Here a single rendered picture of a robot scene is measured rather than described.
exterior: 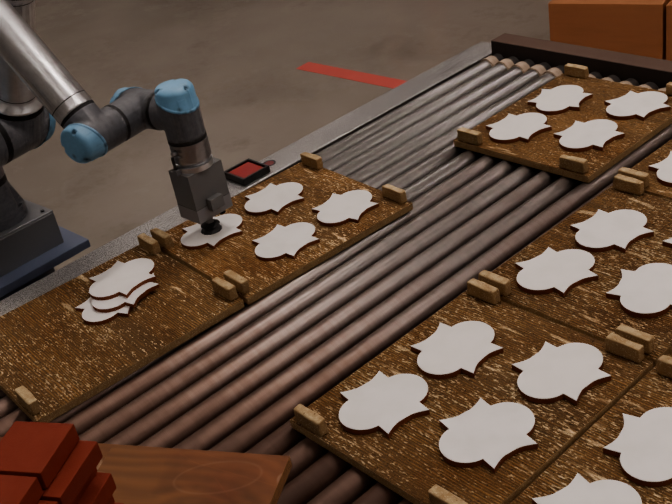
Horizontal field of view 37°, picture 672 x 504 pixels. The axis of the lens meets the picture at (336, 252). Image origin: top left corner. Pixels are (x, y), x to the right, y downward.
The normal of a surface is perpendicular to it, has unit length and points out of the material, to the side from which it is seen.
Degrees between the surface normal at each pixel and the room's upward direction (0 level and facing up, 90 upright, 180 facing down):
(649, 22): 90
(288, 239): 0
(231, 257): 0
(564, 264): 0
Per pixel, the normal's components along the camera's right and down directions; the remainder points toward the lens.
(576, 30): -0.48, 0.52
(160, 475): -0.16, -0.84
